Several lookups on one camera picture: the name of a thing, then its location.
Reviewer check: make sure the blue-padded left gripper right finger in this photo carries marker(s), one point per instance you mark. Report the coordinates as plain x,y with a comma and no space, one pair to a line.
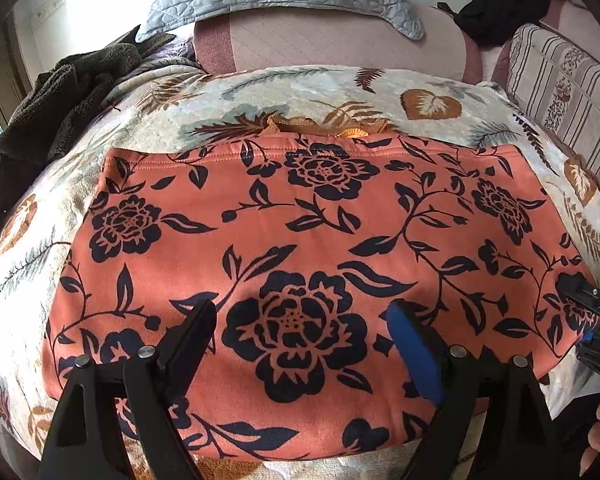
518,439

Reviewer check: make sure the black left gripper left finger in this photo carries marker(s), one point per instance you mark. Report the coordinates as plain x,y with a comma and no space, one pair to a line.
85,440

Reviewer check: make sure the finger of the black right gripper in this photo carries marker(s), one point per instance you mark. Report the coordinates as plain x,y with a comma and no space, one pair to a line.
577,288

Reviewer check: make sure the orange floral garment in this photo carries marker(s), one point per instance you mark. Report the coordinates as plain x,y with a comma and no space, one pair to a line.
302,243

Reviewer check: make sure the leaf-patterned cream blanket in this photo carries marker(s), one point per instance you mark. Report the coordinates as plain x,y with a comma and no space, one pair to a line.
174,109

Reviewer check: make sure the striped floral folded quilt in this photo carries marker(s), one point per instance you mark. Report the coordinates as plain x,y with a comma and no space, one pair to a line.
557,85

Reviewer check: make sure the black garment on bed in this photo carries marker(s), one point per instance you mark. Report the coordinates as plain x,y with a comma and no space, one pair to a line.
490,23

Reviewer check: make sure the dark brown fleece blanket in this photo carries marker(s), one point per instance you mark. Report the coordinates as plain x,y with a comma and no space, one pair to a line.
63,101

